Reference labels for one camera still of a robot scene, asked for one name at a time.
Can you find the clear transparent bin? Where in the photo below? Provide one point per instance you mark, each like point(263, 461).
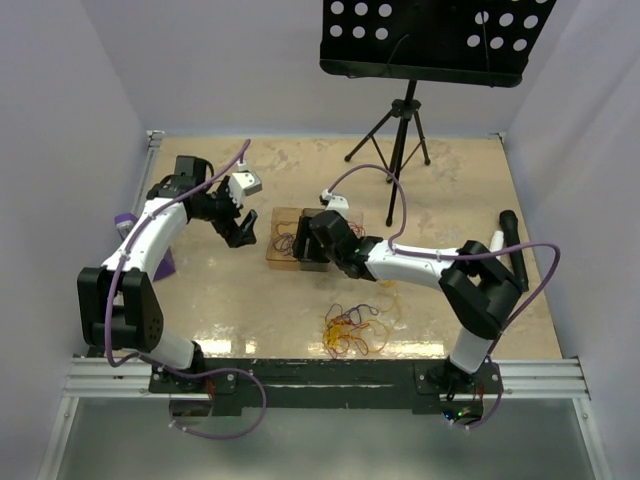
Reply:
point(355, 221)

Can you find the yellow red cable ball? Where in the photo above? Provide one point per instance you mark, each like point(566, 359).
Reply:
point(359, 329)

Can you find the black microphone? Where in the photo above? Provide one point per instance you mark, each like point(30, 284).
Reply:
point(508, 222)

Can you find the purple metronome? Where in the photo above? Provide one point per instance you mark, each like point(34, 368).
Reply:
point(124, 224)

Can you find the white microphone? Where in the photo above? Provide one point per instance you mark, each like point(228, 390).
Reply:
point(497, 241)

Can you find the black music stand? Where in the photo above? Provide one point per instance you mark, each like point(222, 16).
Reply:
point(474, 43)

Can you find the grey transparent bin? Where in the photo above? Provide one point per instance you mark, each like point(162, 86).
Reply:
point(307, 250)

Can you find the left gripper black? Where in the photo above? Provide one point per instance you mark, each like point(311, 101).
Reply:
point(246, 234)

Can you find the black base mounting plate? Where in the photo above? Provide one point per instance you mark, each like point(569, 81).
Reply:
point(420, 386)

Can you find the orange transparent bin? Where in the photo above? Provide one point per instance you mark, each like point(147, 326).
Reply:
point(279, 253)

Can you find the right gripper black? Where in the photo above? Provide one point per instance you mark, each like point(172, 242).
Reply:
point(313, 238)

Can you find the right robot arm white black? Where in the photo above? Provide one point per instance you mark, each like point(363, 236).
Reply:
point(480, 290)

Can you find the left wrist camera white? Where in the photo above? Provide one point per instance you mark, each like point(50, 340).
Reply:
point(243, 183)

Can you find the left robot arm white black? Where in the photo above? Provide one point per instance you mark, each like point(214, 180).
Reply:
point(118, 307)

